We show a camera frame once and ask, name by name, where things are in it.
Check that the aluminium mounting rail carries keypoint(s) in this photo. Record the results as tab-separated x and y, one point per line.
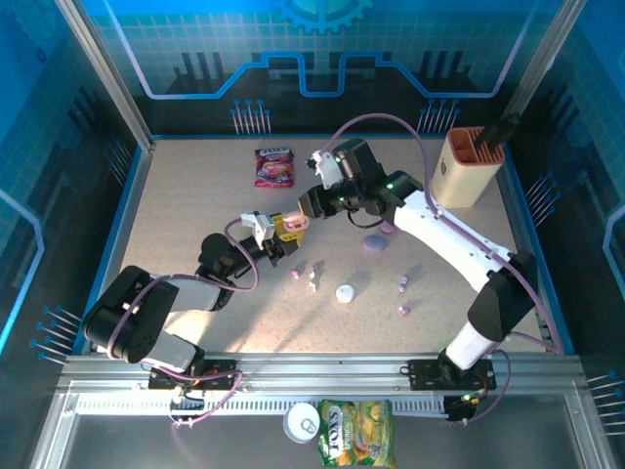
317	369

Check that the pink earbud charging case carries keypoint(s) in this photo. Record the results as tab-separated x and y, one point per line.
298	222

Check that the aluminium table side rail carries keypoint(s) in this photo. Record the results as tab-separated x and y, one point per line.
522	225
119	244

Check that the lavender earbud charging case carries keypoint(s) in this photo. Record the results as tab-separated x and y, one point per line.
375	243

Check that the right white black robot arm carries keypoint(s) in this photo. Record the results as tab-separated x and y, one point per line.
439	234

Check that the red Fox's candy bag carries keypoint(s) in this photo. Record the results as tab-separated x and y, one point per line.
273	168

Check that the beige utensil holder orange rim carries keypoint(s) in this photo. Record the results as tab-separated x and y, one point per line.
459	181

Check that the white round earbud charging case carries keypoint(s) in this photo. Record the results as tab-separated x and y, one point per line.
345	293

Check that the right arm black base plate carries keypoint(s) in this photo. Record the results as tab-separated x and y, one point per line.
420	373

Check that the aluminium frame post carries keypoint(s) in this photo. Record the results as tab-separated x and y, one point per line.
549	49
107	73

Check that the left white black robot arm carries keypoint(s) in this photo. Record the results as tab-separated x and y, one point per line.
195	293

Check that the white round tin can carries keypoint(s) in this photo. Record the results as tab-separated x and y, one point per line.
298	425

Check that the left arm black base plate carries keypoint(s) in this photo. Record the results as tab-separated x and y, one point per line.
222	366

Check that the green Fox's candy bag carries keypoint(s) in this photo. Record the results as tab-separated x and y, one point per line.
356	430

